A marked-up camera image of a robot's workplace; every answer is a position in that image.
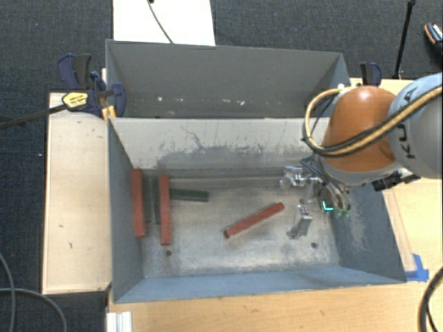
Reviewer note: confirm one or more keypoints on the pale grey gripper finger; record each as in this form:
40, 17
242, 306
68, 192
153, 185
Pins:
290, 177
302, 224

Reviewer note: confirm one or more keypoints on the red-brown flat block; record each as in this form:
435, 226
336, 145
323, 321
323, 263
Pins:
254, 220
165, 209
139, 202

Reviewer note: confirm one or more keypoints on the grey metal bin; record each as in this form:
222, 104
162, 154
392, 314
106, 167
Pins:
242, 254

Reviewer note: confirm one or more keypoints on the pale wood board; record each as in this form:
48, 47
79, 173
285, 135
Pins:
76, 192

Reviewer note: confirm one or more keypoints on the black cylinder on white bracket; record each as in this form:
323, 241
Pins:
385, 184

